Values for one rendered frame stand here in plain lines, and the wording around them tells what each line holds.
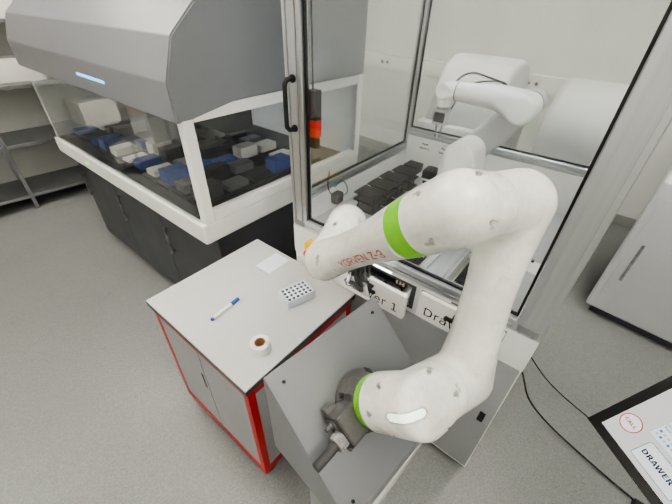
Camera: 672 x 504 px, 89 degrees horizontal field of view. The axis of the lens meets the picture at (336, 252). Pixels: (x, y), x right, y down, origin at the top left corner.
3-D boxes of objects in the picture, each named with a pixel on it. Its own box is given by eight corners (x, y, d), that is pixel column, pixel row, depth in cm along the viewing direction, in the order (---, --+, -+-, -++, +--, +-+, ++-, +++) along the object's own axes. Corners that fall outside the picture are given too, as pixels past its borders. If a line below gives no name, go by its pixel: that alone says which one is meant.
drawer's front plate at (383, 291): (401, 319, 124) (406, 298, 117) (339, 284, 138) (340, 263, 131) (404, 317, 125) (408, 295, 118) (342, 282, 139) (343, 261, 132)
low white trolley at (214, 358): (268, 486, 151) (245, 392, 106) (189, 402, 182) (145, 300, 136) (347, 393, 188) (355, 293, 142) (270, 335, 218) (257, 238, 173)
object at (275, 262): (269, 276, 150) (268, 273, 149) (255, 268, 154) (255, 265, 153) (289, 262, 158) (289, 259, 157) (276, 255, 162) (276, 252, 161)
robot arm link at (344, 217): (371, 200, 90) (335, 192, 95) (350, 234, 84) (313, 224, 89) (376, 234, 101) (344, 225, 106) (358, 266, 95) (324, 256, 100)
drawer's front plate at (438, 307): (493, 357, 112) (504, 335, 105) (415, 314, 126) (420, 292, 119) (495, 353, 113) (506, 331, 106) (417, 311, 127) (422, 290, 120)
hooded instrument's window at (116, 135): (202, 224, 155) (177, 122, 128) (57, 137, 243) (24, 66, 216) (351, 156, 228) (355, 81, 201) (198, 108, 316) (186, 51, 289)
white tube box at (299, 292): (288, 309, 134) (288, 302, 132) (278, 297, 140) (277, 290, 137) (314, 297, 140) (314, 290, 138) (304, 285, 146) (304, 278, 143)
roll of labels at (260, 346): (269, 357, 116) (268, 350, 114) (249, 358, 116) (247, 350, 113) (272, 341, 122) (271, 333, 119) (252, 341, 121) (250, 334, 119)
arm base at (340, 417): (325, 488, 73) (339, 496, 68) (287, 432, 73) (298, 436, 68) (395, 402, 88) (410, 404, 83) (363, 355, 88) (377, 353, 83)
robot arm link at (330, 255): (435, 225, 67) (398, 187, 64) (415, 270, 62) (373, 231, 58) (339, 259, 97) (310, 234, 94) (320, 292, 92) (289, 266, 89)
